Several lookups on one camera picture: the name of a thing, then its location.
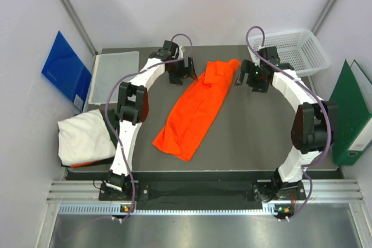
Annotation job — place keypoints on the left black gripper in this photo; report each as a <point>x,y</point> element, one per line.
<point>184,72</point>

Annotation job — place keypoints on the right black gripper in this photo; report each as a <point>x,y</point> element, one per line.
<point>249,67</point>

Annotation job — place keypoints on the orange t-shirt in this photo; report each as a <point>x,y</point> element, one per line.
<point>196,110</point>

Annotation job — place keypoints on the white plastic basket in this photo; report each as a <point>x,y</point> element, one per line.
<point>300,48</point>

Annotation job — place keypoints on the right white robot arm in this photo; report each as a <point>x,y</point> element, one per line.
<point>309,131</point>

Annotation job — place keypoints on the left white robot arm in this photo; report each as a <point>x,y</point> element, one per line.
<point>133,109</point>

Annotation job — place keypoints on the white folded t-shirt stack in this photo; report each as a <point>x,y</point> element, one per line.
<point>84,137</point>

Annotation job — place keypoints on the translucent plastic sheet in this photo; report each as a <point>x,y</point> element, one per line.
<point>108,69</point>

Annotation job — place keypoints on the green binder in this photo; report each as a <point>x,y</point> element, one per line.
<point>352,94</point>

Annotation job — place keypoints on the blue folder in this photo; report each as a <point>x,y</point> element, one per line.
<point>64,69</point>

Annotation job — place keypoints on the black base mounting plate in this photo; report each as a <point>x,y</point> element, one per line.
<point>180,192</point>

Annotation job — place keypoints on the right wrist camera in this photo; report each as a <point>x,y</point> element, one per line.
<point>270,53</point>

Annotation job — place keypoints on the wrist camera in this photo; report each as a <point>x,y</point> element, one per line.
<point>270,53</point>
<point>170,48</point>

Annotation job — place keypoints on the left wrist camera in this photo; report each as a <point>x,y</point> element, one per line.
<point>170,48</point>

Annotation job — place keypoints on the aluminium rail frame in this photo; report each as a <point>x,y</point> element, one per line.
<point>324,213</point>

